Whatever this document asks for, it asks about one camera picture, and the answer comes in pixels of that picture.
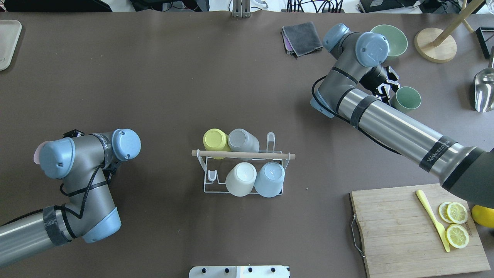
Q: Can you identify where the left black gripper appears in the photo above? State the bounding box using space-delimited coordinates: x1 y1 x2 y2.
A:
63 130 85 138

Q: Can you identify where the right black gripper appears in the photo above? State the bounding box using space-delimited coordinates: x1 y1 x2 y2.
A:
363 65 400 104

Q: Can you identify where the mint green cup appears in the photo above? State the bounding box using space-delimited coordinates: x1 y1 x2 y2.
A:
390 86 422 114

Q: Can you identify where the pink cup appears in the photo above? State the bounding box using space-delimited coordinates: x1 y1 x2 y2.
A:
33 141 51 165

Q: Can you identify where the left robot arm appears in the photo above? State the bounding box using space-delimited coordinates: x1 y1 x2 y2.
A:
0 129 141 267

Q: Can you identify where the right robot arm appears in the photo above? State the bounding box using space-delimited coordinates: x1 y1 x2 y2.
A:
311 24 494 208

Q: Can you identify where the yellow cup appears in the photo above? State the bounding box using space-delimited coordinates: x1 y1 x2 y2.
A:
203 128 231 151

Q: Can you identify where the light blue cup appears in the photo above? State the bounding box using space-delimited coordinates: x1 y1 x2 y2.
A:
254 162 285 198

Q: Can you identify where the grey cup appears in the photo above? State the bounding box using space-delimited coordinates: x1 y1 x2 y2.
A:
228 128 260 153

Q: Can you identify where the white cup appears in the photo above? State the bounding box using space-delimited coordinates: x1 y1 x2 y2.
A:
225 162 257 197

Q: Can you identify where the mint green bowl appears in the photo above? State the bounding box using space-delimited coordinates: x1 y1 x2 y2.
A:
371 24 408 61

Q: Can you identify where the wooden mug tree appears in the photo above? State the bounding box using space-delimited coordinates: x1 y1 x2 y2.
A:
414 0 484 63

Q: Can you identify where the metal scoop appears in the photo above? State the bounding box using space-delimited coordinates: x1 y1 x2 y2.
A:
474 47 494 112

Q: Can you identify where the grey cloth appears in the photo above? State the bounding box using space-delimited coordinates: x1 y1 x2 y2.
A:
282 21 322 57

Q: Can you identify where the black glass rack tray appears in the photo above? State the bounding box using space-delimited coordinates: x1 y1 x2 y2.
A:
475 27 494 59

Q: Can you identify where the beige tray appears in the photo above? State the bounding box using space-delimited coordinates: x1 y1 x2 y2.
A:
0 20 22 71

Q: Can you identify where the lemon slice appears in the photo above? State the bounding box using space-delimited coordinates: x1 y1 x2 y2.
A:
446 202 468 225
446 224 469 249

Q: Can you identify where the wooden cutting board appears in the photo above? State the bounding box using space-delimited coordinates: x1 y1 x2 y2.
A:
350 184 491 278

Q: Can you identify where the yellow plastic knife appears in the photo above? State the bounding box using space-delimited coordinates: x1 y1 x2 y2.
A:
415 189 450 252

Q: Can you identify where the yellow lemon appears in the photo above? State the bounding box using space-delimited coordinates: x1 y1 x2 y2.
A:
471 205 494 229

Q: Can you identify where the white wire cup holder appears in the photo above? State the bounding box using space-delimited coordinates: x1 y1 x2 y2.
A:
191 129 296 198

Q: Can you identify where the aluminium frame post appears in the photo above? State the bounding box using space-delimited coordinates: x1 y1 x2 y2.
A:
231 0 251 18

